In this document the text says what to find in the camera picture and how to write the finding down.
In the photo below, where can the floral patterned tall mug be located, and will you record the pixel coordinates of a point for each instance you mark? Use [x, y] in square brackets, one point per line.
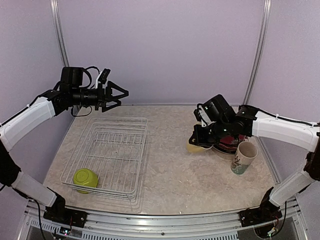
[245, 154]

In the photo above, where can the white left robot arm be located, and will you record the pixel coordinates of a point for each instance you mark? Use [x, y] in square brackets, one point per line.
[75, 88]

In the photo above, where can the small black plate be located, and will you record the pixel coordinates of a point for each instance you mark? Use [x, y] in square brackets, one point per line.
[240, 138]

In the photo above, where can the aluminium front frame rail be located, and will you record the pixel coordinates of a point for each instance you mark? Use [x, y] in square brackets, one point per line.
[103, 225]

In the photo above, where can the maroon pink plate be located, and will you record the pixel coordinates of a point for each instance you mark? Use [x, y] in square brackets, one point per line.
[229, 144]

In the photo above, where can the white wire dish rack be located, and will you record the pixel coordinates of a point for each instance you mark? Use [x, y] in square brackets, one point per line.
[113, 148]

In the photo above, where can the yellow mug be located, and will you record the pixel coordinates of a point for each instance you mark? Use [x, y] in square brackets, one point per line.
[194, 149]

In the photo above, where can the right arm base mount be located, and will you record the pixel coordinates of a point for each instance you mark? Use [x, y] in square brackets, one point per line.
[265, 212]

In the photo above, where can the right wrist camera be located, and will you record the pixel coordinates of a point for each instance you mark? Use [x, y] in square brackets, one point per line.
[201, 116]

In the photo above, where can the left aluminium corner post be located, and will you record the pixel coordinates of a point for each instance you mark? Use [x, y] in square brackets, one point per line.
[54, 5]

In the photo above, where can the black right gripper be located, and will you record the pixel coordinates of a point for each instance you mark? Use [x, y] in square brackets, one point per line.
[197, 138]

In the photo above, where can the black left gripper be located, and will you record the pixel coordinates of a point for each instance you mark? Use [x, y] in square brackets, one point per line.
[101, 97]

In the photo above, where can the lime green bowl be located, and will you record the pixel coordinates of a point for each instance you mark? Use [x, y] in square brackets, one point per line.
[85, 177]

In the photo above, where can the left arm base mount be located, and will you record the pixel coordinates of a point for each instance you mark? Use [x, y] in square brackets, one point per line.
[59, 213]

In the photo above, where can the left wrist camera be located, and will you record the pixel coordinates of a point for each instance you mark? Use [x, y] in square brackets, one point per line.
[102, 78]

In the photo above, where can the right aluminium corner post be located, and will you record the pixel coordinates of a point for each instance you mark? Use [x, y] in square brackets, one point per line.
[259, 51]

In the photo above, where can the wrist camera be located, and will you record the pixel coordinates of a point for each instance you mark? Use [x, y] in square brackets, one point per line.
[102, 78]
[201, 116]

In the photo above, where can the black rimmed striped plate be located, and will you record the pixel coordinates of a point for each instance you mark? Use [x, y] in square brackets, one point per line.
[226, 147]

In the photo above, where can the aluminium corner post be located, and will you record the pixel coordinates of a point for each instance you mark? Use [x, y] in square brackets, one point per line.
[54, 5]
[259, 51]

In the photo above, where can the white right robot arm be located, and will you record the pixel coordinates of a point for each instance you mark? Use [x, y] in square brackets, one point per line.
[216, 119]

